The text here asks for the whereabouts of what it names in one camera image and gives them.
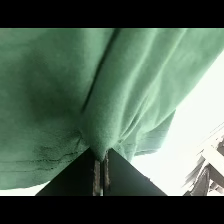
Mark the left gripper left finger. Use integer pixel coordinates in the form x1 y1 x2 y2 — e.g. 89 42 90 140
35 147 102 197

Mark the green T-shirt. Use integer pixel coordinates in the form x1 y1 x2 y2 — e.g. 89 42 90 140
0 27 224 191

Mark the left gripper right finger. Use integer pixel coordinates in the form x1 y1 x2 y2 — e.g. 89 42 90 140
100 147 168 197

